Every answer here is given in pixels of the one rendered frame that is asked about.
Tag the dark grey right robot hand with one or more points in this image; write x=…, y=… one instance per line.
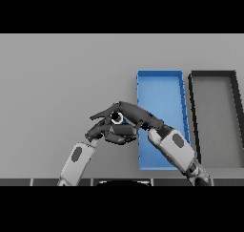
x=136, y=112

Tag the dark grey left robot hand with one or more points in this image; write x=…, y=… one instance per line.
x=118, y=134

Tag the blue pipe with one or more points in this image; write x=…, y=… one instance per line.
x=117, y=117

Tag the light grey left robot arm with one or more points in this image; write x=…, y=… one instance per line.
x=76, y=159

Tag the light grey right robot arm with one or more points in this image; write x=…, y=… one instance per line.
x=178, y=150

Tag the blue bin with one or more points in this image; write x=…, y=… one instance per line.
x=160, y=99

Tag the dark grey bin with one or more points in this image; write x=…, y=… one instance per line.
x=216, y=115

